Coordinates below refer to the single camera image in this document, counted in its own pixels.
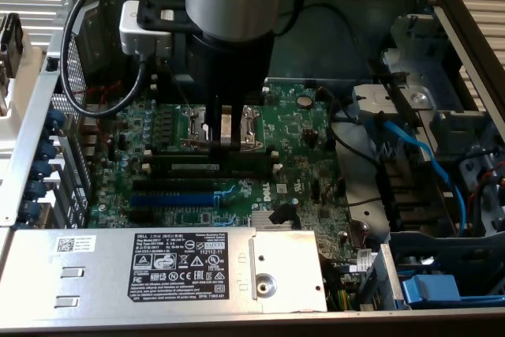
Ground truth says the black computer part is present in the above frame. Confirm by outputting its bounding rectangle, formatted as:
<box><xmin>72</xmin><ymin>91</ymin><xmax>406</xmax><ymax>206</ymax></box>
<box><xmin>0</xmin><ymin>13</ymin><xmax>23</xmax><ymax>77</ymax></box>

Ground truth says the blue expansion slot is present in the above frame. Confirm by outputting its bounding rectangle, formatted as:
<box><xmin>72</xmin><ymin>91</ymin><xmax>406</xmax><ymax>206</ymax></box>
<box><xmin>129</xmin><ymin>193</ymin><xmax>217</xmax><ymax>208</ymax></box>

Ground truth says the blue plastic latch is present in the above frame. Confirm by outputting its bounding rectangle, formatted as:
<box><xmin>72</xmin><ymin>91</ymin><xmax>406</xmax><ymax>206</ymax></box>
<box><xmin>401</xmin><ymin>273</ymin><xmax>462</xmax><ymax>309</ymax></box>

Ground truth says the black plastic drive carrier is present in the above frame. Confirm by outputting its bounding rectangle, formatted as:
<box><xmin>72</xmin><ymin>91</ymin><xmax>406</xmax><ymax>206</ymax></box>
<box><xmin>375</xmin><ymin>157</ymin><xmax>455</xmax><ymax>238</ymax></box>

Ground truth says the silver socket cover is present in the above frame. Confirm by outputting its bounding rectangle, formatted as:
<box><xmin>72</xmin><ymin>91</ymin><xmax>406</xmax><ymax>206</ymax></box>
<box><xmin>188</xmin><ymin>107</ymin><xmax>256</xmax><ymax>144</ymax></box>

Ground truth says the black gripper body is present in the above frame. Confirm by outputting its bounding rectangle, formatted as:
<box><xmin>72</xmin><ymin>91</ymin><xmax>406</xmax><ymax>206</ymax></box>
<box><xmin>187</xmin><ymin>32</ymin><xmax>276</xmax><ymax>97</ymax></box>

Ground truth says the black flat wire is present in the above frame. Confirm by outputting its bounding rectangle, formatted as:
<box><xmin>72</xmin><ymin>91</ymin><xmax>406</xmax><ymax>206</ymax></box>
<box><xmin>368</xmin><ymin>58</ymin><xmax>425</xmax><ymax>129</ymax></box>

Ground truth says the green motherboard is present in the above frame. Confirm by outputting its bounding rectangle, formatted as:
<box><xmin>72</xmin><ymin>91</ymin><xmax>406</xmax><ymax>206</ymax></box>
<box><xmin>84</xmin><ymin>80</ymin><xmax>356</xmax><ymax>275</ymax></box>

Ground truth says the silver power supply box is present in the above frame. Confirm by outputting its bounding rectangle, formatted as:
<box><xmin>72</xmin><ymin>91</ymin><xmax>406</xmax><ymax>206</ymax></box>
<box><xmin>0</xmin><ymin>228</ymin><xmax>328</xmax><ymax>314</ymax></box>

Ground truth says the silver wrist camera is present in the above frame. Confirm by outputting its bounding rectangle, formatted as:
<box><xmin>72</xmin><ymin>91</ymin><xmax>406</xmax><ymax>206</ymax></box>
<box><xmin>119</xmin><ymin>0</ymin><xmax>174</xmax><ymax>58</ymax></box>

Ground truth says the red black twisted wire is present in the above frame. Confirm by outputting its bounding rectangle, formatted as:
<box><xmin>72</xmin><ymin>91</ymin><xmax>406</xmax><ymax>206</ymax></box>
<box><xmin>62</xmin><ymin>79</ymin><xmax>124</xmax><ymax>148</ymax></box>

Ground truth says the RAM memory stick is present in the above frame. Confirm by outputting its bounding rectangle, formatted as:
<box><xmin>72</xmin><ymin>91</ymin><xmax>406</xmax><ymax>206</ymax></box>
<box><xmin>152</xmin><ymin>155</ymin><xmax>273</xmax><ymax>172</ymax></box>

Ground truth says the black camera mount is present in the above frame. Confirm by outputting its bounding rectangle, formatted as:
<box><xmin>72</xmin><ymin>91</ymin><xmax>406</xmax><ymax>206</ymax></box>
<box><xmin>136</xmin><ymin>0</ymin><xmax>191</xmax><ymax>34</ymax></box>

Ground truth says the white QR code sticker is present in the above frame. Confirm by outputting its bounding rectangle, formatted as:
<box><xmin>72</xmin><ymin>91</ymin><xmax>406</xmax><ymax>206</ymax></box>
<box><xmin>56</xmin><ymin>235</ymin><xmax>98</xmax><ymax>254</ymax></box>

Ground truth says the thin red wire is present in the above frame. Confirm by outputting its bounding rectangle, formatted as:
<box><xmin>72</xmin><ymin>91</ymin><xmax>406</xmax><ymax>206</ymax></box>
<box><xmin>471</xmin><ymin>167</ymin><xmax>505</xmax><ymax>204</ymax></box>

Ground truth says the round black board component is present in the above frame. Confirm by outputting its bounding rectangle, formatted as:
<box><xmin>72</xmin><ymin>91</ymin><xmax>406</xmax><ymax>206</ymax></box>
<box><xmin>349</xmin><ymin>220</ymin><xmax>372</xmax><ymax>243</ymax></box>

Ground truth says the grey metal PC case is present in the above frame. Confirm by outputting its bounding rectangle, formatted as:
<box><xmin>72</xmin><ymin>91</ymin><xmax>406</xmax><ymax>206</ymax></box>
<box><xmin>0</xmin><ymin>0</ymin><xmax>505</xmax><ymax>337</ymax></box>

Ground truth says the long black expansion slot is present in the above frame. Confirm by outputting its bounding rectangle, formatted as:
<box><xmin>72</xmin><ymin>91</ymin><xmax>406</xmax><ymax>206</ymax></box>
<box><xmin>132</xmin><ymin>178</ymin><xmax>216</xmax><ymax>193</ymax></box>

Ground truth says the white barcode sticker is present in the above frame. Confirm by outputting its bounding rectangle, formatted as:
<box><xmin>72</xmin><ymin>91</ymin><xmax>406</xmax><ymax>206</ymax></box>
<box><xmin>352</xmin><ymin>249</ymin><xmax>374</xmax><ymax>273</ymax></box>

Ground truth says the blue flat data wire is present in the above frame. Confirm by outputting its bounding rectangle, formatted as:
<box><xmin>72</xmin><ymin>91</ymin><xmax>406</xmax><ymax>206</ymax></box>
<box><xmin>365</xmin><ymin>114</ymin><xmax>469</xmax><ymax>238</ymax></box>

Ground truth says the black wire connector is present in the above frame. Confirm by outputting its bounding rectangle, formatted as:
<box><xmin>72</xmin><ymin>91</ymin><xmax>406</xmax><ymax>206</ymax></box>
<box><xmin>267</xmin><ymin>202</ymin><xmax>297</xmax><ymax>226</ymax></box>

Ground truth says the thin metal locking lever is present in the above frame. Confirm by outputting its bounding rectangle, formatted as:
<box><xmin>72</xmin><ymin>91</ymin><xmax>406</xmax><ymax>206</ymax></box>
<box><xmin>164</xmin><ymin>61</ymin><xmax>193</xmax><ymax>109</ymax></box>

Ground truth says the silver round fastener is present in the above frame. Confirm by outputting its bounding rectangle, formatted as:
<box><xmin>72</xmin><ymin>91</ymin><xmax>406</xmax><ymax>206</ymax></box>
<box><xmin>255</xmin><ymin>273</ymin><xmax>277</xmax><ymax>298</ymax></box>

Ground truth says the short black expansion slot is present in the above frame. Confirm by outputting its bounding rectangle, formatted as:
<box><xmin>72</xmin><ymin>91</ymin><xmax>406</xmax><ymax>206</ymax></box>
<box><xmin>126</xmin><ymin>208</ymin><xmax>155</xmax><ymax>224</ymax></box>

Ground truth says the grey disk bay frame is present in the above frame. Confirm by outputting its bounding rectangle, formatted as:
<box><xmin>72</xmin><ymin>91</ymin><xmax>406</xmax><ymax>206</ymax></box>
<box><xmin>429</xmin><ymin>110</ymin><xmax>505</xmax><ymax>235</ymax></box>

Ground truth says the light grey metal bracket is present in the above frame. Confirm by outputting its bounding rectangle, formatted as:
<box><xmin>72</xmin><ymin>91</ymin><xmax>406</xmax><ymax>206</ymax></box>
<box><xmin>350</xmin><ymin>83</ymin><xmax>434</xmax><ymax>125</ymax></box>

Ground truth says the black power supply label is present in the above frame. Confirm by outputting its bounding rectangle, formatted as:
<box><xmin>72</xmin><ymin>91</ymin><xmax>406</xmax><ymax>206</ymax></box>
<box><xmin>126</xmin><ymin>232</ymin><xmax>230</xmax><ymax>301</ymax></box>

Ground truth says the CPU socket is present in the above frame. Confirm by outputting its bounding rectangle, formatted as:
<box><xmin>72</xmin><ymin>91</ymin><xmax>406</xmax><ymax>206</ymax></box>
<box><xmin>179</xmin><ymin>104</ymin><xmax>266</xmax><ymax>153</ymax></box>

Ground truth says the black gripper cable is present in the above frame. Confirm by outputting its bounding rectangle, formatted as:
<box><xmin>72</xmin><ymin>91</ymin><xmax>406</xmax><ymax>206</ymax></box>
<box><xmin>286</xmin><ymin>0</ymin><xmax>311</xmax><ymax>38</ymax></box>

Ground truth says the grey metal disk bay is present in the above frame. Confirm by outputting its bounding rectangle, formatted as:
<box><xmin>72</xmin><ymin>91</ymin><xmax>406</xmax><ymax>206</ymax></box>
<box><xmin>380</xmin><ymin>13</ymin><xmax>469</xmax><ymax>115</ymax></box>

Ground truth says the disk bay with blue latch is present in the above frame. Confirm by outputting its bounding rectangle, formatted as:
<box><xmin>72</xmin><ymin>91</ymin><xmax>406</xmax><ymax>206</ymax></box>
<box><xmin>357</xmin><ymin>232</ymin><xmax>505</xmax><ymax>311</ymax></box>

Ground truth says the silver finned heatsink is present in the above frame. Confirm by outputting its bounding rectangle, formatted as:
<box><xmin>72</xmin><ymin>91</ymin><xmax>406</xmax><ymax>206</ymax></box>
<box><xmin>251</xmin><ymin>210</ymin><xmax>297</xmax><ymax>231</ymax></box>

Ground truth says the yellow green wire bundle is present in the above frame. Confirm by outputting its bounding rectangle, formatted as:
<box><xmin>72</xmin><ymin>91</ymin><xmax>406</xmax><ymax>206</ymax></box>
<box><xmin>327</xmin><ymin>287</ymin><xmax>354</xmax><ymax>311</ymax></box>

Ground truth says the thin black wire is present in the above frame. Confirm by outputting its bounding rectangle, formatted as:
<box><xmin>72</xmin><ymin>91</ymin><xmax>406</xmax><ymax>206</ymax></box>
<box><xmin>315</xmin><ymin>86</ymin><xmax>382</xmax><ymax>168</ymax></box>

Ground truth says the blue card retention clip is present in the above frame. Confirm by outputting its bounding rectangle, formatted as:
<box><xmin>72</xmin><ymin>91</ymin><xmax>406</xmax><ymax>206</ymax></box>
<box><xmin>22</xmin><ymin>201</ymin><xmax>45</xmax><ymax>224</ymax></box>
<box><xmin>24</xmin><ymin>179</ymin><xmax>49</xmax><ymax>203</ymax></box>
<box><xmin>43</xmin><ymin>109</ymin><xmax>67</xmax><ymax>133</ymax></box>
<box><xmin>38</xmin><ymin>140</ymin><xmax>60</xmax><ymax>161</ymax></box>
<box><xmin>29</xmin><ymin>159</ymin><xmax>54</xmax><ymax>181</ymax></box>

